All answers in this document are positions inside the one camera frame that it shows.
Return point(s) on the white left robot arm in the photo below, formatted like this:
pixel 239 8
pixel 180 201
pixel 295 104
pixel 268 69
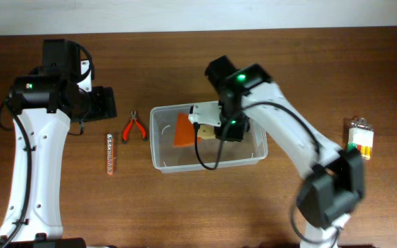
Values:
pixel 33 213

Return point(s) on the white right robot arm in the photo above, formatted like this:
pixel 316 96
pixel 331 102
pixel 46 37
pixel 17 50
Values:
pixel 333 177

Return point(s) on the clear plastic container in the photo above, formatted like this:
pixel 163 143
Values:
pixel 168 158

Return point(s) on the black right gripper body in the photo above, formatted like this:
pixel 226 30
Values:
pixel 227 114

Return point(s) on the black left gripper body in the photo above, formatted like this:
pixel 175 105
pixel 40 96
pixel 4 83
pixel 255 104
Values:
pixel 97 105

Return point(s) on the orange scraper with wooden handle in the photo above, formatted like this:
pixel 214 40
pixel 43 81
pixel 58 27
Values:
pixel 184 135

